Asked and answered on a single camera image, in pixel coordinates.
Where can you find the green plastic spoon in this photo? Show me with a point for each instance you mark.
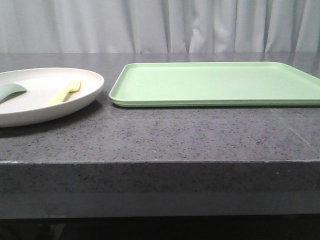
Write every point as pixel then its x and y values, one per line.
pixel 10 90

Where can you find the yellow plastic fork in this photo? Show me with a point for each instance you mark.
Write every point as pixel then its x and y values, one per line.
pixel 71 87

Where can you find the light green serving tray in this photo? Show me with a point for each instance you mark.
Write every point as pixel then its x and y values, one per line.
pixel 214 84

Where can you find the grey pleated curtain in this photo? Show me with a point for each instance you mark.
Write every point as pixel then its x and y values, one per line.
pixel 159 26

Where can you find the beige round plate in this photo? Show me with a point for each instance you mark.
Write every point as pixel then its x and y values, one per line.
pixel 42 84

